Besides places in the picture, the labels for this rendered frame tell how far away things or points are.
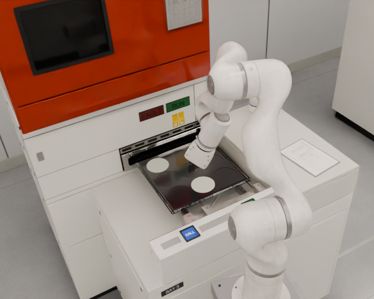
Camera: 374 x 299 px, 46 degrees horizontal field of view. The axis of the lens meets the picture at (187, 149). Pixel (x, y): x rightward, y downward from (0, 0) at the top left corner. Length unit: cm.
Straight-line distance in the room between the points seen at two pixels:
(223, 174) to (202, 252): 42
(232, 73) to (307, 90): 312
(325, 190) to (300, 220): 63
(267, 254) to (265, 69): 51
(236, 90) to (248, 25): 284
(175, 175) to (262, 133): 79
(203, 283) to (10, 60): 105
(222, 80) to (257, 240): 43
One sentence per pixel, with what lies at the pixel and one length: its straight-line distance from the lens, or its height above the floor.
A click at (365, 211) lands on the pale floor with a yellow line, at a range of 312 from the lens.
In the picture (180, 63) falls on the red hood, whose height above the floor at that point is 132.
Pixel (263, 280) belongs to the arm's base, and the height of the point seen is 104.
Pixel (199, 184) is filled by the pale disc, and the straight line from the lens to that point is 185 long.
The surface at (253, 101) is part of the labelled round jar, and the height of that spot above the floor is 105.
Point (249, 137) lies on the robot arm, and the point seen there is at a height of 145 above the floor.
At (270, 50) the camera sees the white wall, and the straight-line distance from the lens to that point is 426.
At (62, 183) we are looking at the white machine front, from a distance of 197.
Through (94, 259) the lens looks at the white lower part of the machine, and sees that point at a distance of 236.
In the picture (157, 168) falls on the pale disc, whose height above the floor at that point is 90.
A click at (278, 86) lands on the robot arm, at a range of 121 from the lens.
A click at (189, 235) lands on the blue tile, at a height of 96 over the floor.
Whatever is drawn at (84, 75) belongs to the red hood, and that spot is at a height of 139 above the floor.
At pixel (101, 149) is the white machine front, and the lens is 194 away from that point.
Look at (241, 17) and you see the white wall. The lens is 392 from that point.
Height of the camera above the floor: 215
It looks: 38 degrees down
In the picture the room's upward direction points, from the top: 4 degrees counter-clockwise
